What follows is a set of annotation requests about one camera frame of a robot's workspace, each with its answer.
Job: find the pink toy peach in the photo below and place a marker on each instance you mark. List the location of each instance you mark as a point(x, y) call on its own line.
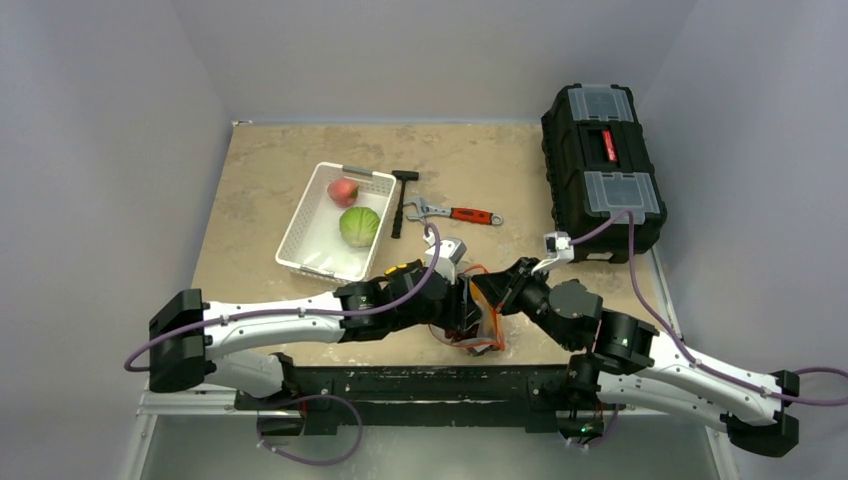
point(343, 192)

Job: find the clear zip top bag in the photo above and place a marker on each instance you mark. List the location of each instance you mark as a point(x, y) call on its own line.
point(485, 335)

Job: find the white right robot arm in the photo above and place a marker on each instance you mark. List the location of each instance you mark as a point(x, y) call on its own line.
point(618, 359)

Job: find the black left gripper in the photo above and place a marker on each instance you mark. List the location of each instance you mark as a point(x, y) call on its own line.
point(461, 310)

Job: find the black toolbox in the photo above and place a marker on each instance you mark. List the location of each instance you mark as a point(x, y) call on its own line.
point(602, 181)

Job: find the yellow black screwdriver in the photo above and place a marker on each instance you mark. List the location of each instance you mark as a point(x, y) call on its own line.
point(404, 268)

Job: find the white plastic basket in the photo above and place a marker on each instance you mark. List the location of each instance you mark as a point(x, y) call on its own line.
point(313, 243)

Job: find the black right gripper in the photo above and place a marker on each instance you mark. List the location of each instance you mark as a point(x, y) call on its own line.
point(507, 289)

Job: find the green toy cabbage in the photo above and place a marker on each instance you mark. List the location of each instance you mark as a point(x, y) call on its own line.
point(358, 226)

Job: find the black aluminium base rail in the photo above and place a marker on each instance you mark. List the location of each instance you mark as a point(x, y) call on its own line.
point(536, 399)

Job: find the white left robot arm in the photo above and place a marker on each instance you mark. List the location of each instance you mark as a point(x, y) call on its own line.
point(193, 341)

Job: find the black hammer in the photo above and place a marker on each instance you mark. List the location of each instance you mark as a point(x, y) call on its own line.
point(403, 176)

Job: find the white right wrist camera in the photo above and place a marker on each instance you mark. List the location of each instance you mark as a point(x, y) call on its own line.
point(559, 251)

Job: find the red handled adjustable wrench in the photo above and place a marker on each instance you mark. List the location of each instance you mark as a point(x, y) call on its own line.
point(424, 209)

